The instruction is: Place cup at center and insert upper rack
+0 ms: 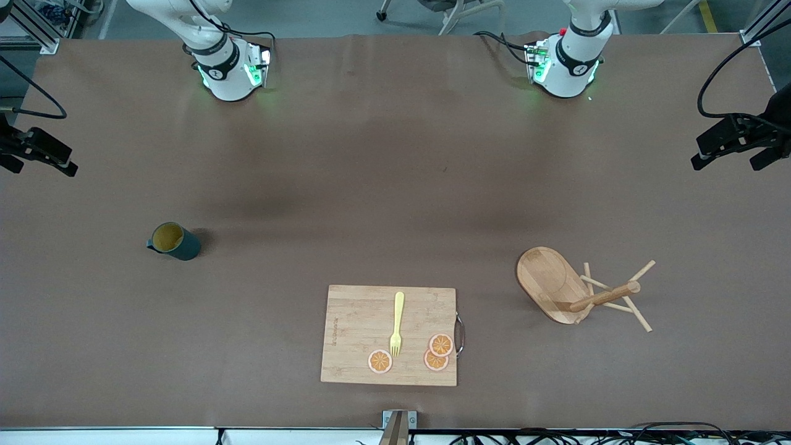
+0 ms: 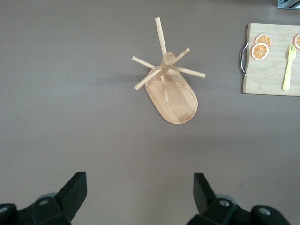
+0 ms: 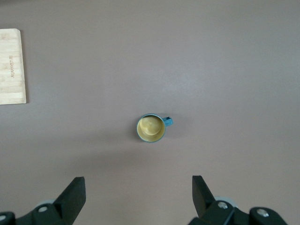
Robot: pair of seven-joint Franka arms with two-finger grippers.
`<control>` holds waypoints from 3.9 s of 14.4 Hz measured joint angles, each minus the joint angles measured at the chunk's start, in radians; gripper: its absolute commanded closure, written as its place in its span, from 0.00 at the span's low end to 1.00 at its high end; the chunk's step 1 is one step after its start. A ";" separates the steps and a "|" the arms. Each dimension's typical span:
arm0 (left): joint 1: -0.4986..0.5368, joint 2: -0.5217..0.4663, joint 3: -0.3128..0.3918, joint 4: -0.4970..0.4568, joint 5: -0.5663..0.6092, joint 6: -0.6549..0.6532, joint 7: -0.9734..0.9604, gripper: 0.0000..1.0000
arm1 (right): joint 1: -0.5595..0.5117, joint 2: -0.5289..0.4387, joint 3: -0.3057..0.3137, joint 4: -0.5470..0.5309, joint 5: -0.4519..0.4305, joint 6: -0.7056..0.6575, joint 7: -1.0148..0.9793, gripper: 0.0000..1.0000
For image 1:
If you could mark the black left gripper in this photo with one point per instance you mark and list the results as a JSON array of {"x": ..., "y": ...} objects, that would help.
[{"x": 780, "y": 115}]

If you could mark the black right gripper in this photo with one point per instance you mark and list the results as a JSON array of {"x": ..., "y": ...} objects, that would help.
[{"x": 8, "y": 143}]

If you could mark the teal mug yellow inside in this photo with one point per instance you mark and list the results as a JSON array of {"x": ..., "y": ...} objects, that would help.
[{"x": 179, "y": 244}]

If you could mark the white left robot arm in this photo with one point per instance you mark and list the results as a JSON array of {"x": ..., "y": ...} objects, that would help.
[{"x": 568, "y": 68}]

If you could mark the wooden mug tree rack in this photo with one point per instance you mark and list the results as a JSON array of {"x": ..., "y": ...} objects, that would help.
[{"x": 547, "y": 281}]

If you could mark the grey office chair base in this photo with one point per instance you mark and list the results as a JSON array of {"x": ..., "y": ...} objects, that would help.
[{"x": 457, "y": 12}]

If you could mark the orange slice toy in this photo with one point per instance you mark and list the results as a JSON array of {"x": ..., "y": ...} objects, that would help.
[
  {"x": 441, "y": 344},
  {"x": 432, "y": 363},
  {"x": 380, "y": 361}
]

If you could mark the yellow plastic fork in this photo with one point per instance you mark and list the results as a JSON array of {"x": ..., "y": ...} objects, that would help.
[{"x": 398, "y": 315}]

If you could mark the aluminium frame post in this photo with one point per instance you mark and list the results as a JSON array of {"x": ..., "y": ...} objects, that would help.
[
  {"x": 34, "y": 28},
  {"x": 763, "y": 21}
]

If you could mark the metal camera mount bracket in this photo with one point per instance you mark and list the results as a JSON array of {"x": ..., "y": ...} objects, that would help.
[{"x": 397, "y": 426}]

